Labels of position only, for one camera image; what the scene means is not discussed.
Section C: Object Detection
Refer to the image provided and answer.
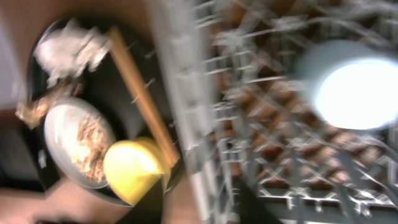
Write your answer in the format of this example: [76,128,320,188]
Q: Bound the light blue cup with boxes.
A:
[292,40,397,130]

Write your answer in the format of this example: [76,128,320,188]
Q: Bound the crumpled white napkin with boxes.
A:
[34,20,111,88]

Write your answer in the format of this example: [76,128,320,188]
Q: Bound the wooden chopstick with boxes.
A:
[106,27,180,167]

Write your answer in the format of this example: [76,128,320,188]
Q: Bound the gold coffee sachet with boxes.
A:
[15,80,83,129]

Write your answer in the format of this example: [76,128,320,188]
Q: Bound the grey plate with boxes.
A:
[44,97,114,189]

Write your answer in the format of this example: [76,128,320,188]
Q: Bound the black rectangular tray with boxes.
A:
[1,123,44,192]

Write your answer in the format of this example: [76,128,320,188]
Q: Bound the round black serving tray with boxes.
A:
[27,17,185,207]

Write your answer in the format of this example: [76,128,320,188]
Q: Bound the grey dishwasher rack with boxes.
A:
[149,0,397,223]

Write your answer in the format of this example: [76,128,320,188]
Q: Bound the yellow bowl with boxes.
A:
[103,137,172,206]

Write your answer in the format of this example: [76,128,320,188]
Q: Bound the food scraps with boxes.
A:
[72,116,116,184]

